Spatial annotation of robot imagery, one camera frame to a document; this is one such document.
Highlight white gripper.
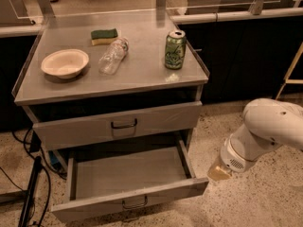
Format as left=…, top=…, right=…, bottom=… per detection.
left=207, top=134, right=256, bottom=181

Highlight grey drawer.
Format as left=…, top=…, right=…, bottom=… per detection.
left=33, top=101, right=202, bottom=150
left=52, top=134, right=208, bottom=222

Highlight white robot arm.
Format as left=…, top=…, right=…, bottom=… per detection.
left=207, top=98, right=303, bottom=181

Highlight grey metal drawer cabinet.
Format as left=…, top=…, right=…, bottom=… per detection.
left=11, top=9, right=211, bottom=156

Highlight grey top drawer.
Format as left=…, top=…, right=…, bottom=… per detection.
left=33, top=101, right=202, bottom=150

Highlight green soda can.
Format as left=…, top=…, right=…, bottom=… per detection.
left=165, top=29, right=187, bottom=70

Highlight clear plastic bottle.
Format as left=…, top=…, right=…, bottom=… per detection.
left=98, top=37, right=129, bottom=75

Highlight green yellow sponge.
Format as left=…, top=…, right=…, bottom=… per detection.
left=91, top=28, right=118, bottom=45

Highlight white bowl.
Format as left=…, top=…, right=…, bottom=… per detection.
left=41, top=49, right=89, bottom=79

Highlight black stand leg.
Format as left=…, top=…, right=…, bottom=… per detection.
left=18, top=156, right=42, bottom=227

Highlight yellow ladder frame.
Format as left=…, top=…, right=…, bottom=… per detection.
left=274, top=42, right=303, bottom=99

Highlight black floor cables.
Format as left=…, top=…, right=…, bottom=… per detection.
left=0, top=128, right=68, bottom=227

